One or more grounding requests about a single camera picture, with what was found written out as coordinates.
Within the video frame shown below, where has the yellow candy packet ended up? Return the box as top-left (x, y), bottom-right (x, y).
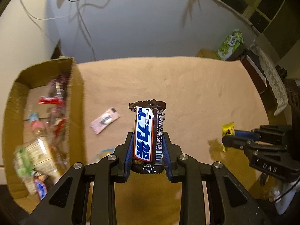
top-left (222, 122), bottom-right (235, 137)

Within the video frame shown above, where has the large snickers bar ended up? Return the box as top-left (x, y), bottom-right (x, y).
top-left (129, 99), bottom-right (166, 174)

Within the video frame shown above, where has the small dark snickers bar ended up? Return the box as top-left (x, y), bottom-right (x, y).
top-left (33, 175), bottom-right (48, 200)

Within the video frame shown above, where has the clear red dates bag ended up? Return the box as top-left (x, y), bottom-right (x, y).
top-left (39, 76), bottom-right (69, 144)

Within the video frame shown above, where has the chocolate ball blue wrapper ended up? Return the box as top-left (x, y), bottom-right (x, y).
top-left (96, 148), bottom-right (114, 162)

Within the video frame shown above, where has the pink candy wrapper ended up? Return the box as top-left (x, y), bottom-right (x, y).
top-left (90, 107), bottom-right (119, 135)

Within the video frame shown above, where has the white lace cloth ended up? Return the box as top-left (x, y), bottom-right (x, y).
top-left (254, 45), bottom-right (288, 116)

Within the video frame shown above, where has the tan table cloth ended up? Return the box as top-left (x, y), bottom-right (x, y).
top-left (14, 56), bottom-right (270, 225)

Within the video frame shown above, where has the beige cracker package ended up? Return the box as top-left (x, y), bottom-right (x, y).
top-left (14, 136), bottom-right (62, 195)

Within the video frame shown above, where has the green printed carton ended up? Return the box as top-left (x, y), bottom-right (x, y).
top-left (216, 29), bottom-right (244, 60)

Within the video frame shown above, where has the brown cardboard box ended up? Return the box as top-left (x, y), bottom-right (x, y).
top-left (2, 57), bottom-right (86, 213)

